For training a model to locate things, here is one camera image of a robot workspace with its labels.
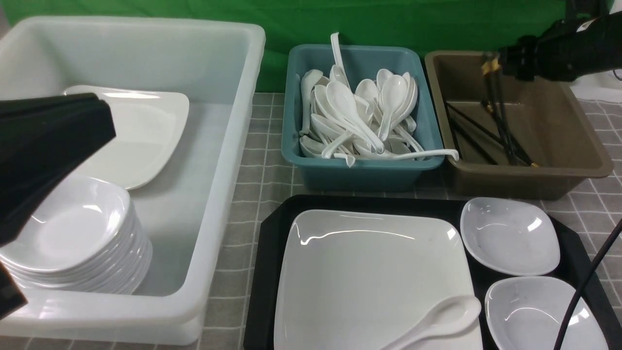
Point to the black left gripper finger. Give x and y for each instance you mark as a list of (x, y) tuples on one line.
[(42, 141)]

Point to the black chopstick gold tip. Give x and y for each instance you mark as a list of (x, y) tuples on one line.
[(519, 151)]

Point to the large translucent white bin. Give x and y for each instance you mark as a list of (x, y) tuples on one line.
[(184, 210)]

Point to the green backdrop cloth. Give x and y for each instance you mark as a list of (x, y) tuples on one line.
[(420, 25)]

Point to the teal plastic bin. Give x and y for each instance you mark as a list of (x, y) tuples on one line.
[(366, 175)]

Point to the black chopsticks gold band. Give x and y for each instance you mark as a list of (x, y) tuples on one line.
[(491, 70)]

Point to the black chopstick in bin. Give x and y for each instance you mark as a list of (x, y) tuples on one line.
[(462, 125)]

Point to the long white spoon on rim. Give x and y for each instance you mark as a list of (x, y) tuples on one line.
[(386, 156)]

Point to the white square plate in bin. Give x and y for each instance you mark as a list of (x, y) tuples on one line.
[(148, 125)]

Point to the upright white spoon handle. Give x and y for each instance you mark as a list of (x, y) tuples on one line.
[(337, 72)]

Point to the brown plastic bin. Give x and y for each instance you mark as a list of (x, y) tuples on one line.
[(544, 116)]

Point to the large white square plate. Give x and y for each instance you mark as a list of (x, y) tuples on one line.
[(357, 281)]

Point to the grey checked tablecloth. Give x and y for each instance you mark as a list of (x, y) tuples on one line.
[(265, 180)]

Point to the small white bowl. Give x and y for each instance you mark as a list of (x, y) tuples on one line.
[(510, 237), (524, 313)]

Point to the black serving tray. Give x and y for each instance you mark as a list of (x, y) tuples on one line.
[(274, 232)]

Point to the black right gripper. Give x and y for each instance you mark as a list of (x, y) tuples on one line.
[(567, 50)]

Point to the stack of white bowls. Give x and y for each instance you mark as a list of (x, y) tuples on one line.
[(85, 237)]

